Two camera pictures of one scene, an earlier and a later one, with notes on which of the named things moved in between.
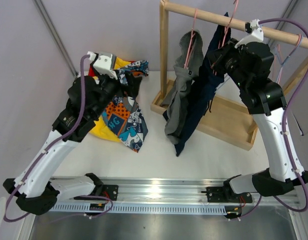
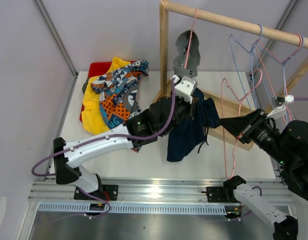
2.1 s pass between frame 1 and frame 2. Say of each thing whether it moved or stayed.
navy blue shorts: moved
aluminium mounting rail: stayed
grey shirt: stayed
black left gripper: moved
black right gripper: moved
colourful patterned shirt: stayed
